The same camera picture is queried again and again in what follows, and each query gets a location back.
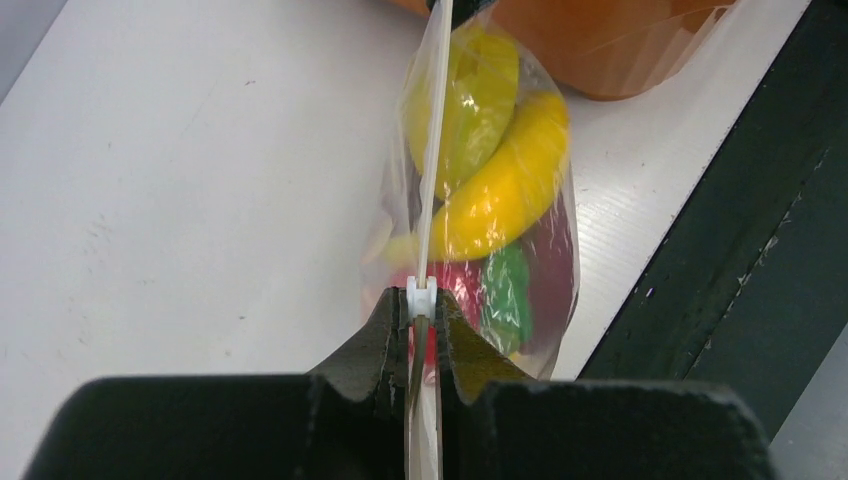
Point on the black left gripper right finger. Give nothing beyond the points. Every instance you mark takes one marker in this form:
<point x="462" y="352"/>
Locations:
<point x="499" y="423"/>

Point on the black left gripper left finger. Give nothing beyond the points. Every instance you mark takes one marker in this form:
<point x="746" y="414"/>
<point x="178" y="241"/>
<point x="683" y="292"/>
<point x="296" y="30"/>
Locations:
<point x="342" y="419"/>

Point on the long green chili pepper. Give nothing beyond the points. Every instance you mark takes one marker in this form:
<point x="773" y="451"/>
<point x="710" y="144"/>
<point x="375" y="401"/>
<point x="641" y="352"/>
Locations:
<point x="507" y="318"/>

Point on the yellow chili pepper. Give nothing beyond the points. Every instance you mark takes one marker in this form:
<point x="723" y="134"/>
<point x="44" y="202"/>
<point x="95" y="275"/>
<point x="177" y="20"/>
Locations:
<point x="512" y="191"/>

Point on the clear zip top bag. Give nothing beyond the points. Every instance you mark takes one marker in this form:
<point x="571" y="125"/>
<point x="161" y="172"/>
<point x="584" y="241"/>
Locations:
<point x="409" y="201"/>

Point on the yellow bell pepper slice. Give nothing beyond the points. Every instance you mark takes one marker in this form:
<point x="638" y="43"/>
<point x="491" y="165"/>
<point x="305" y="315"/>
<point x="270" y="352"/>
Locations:
<point x="480" y="97"/>

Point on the orange plastic bin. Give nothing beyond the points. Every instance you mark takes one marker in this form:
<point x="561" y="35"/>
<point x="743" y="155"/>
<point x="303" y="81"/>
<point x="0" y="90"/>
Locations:
<point x="611" y="50"/>

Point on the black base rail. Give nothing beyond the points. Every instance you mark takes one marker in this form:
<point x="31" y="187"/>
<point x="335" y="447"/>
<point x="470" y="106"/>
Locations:
<point x="749" y="287"/>

